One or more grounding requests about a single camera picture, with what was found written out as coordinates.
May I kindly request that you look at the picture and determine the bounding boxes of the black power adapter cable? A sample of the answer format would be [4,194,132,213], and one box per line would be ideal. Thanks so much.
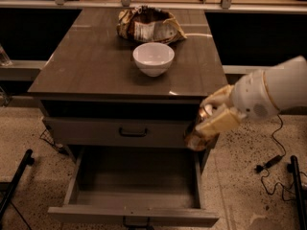
[254,115,307,203]

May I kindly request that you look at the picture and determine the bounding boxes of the grey wooden drawer cabinet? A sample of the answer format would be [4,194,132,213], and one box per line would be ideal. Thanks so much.
[29,8,226,159]

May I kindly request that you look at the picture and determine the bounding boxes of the black wire basket corner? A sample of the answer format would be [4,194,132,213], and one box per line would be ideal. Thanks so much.
[39,129,67,155]

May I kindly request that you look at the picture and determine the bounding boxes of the white ceramic bowl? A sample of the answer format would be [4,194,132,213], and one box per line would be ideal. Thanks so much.
[132,42,175,77]

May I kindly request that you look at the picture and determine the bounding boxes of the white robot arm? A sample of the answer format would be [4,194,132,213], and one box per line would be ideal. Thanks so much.
[196,56,307,139]

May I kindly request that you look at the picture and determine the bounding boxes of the orange soda can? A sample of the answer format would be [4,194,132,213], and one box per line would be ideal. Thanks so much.
[183,104,217,151]

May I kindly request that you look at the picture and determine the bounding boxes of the open grey middle drawer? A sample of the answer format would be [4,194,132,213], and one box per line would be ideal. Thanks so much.
[48,148,219,227]

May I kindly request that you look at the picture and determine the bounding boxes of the clear glass at left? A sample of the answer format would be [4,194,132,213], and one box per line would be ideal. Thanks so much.
[0,44,12,66]

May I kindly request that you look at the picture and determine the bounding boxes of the black middle drawer handle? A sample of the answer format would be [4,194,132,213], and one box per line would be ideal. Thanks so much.
[122,217,154,230]

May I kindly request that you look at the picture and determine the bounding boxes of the black stand leg left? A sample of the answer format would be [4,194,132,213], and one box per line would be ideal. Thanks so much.
[0,149,35,220]

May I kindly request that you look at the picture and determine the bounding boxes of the black upper drawer handle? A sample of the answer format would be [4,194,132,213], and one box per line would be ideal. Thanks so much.
[118,127,148,137]

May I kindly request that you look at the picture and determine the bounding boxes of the crumpled paper chip bag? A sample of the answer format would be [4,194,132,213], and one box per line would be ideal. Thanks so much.
[116,6,186,44]

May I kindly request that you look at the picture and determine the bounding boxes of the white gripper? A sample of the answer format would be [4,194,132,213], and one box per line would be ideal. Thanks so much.
[195,70,279,138]

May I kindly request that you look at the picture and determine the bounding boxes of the black stand leg right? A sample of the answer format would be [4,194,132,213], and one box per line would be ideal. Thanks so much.
[287,155,307,230]

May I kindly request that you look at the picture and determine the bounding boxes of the black drawer handle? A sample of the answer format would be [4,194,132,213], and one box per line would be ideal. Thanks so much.
[122,217,154,230]
[118,127,148,137]

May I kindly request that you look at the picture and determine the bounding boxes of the grey window rail frame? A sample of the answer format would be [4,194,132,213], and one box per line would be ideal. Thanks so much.
[0,0,307,83]

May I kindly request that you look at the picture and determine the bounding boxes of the closed grey upper drawer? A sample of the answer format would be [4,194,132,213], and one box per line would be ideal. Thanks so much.
[43,117,190,149]

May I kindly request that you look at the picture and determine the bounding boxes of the black stand leg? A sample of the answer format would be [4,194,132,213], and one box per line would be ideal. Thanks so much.
[0,149,35,220]
[287,155,307,230]

